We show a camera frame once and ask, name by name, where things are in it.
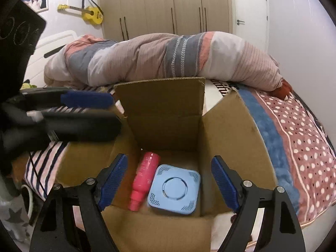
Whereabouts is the yellow guitar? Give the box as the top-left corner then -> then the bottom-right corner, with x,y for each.
57,0 -> 104,25

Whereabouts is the blue fleece blanket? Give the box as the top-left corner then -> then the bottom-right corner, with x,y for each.
236,87 -> 301,214

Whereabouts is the star print grey cloth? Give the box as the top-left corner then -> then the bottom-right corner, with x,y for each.
0,189 -> 36,243

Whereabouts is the pink plastic bottle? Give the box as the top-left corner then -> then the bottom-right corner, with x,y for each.
128,151 -> 161,212

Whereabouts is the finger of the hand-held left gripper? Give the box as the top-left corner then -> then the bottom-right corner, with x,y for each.
26,109 -> 122,143
20,87 -> 116,111

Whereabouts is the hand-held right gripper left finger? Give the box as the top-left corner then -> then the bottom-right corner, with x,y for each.
29,153 -> 128,252

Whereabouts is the white printed bag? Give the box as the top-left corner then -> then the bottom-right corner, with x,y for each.
203,79 -> 240,116

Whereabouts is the framed wall picture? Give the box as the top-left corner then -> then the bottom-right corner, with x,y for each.
20,0 -> 49,13

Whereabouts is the striped pink cloth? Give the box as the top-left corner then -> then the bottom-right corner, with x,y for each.
24,105 -> 70,201

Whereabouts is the beige wardrobe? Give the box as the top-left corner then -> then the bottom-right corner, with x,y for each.
98,0 -> 234,42

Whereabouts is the white headboard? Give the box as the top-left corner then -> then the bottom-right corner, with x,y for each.
25,30 -> 79,87

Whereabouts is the striped patchwork duvet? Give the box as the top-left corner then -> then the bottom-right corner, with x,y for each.
43,31 -> 285,92

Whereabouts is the light blue square device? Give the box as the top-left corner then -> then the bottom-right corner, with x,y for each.
147,164 -> 201,216

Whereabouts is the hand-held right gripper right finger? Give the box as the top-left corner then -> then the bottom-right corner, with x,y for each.
211,155 -> 306,252

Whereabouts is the brown cardboard box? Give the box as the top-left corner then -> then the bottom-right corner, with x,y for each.
54,77 -> 279,252

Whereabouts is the white door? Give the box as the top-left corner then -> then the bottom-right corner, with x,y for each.
229,0 -> 269,53

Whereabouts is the polka dot bed sheet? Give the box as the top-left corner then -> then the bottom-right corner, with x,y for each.
234,85 -> 336,227

